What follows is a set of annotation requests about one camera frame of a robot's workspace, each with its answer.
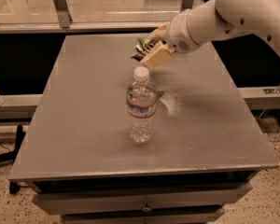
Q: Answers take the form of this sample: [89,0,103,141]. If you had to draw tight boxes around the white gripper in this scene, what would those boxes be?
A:
[140,9,200,68]

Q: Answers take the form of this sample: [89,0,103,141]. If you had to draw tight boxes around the black rxbar chocolate bar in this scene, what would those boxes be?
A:
[132,40,157,62]

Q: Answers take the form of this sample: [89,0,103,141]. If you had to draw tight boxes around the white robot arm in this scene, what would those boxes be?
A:
[140,0,280,67]

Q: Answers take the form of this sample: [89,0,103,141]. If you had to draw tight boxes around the green jalapeno chip bag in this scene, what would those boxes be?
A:
[135,37,150,51]

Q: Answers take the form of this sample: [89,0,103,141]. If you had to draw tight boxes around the clear plastic water bottle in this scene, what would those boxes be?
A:
[126,66,157,144]

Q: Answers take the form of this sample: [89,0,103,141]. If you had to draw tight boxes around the grey metal drawer cabinet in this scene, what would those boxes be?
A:
[10,34,279,224]

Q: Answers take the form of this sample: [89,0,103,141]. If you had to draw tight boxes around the left metal railing post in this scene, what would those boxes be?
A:
[53,0,72,28]

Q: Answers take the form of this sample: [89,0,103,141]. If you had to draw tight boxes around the black stand base with cable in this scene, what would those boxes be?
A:
[0,125,25,194]

